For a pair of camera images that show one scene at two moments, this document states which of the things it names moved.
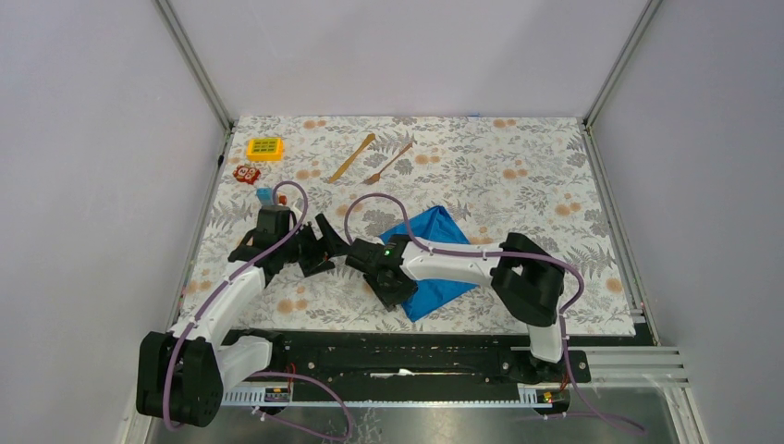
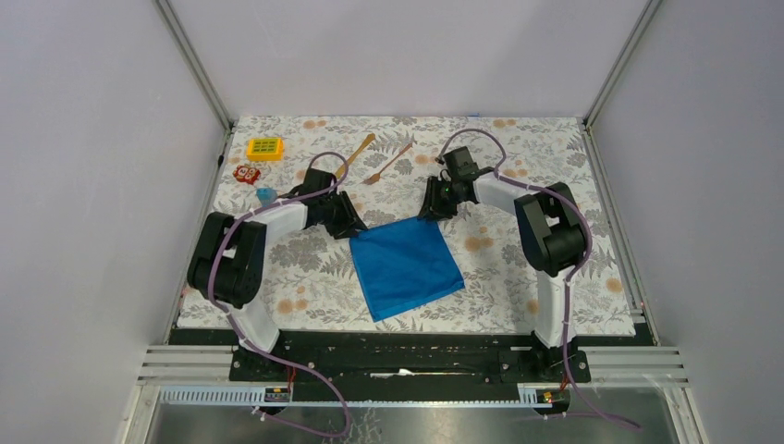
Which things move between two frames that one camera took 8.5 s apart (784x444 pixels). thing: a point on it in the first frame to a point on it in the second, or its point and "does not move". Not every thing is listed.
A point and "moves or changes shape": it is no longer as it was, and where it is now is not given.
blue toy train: [265, 195] does not move
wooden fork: [375, 178] does not move
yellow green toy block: [264, 149] does not move
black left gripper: [319, 259] to [349, 219]
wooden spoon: [345, 164] does not move
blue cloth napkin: [434, 224] moves or changes shape
